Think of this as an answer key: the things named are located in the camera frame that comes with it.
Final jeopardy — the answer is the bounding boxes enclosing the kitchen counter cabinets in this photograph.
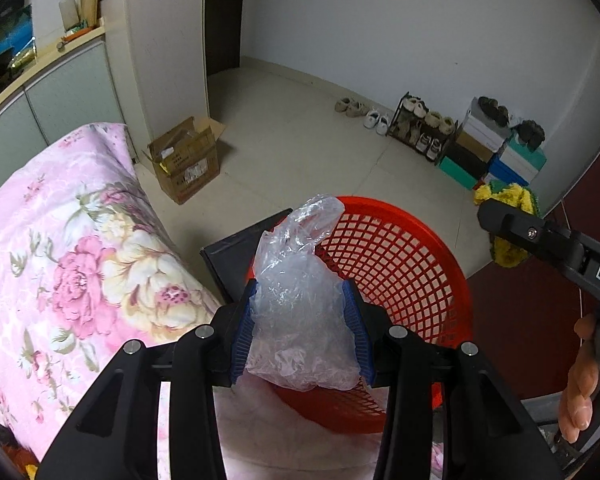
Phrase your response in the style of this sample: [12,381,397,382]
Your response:
[0,27,124,187]

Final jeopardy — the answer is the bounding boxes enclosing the pink floral tablecloth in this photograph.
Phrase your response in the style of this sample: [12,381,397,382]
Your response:
[0,121,447,480]

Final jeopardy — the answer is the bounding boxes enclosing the beige slippers pair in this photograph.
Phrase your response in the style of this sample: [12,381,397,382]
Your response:
[334,98,370,118]

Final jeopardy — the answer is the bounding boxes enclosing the green yellow scrubber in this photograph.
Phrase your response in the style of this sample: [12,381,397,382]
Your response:
[474,181,540,269]

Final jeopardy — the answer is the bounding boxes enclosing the black stool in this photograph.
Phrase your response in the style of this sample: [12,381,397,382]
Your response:
[200,208,292,304]

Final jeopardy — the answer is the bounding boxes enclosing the white shoes pair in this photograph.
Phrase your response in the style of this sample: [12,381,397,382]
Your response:
[363,110,391,136]

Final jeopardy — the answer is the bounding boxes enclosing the red plastic mesh basket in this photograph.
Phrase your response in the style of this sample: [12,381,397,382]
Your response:
[273,196,470,434]

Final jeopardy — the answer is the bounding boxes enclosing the stacked shoe boxes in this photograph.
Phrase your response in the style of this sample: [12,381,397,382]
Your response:
[438,96,546,190]

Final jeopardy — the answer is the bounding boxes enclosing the clear plastic bag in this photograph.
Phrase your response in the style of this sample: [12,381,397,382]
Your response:
[246,195,360,392]

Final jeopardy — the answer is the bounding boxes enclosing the cardboard box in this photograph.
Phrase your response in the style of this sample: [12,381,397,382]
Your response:
[148,117,225,205]

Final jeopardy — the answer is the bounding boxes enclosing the black shoe rack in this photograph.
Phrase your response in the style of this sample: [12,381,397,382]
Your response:
[388,92,460,165]

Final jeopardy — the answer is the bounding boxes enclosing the right hand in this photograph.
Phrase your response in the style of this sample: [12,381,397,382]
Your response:
[558,314,598,443]

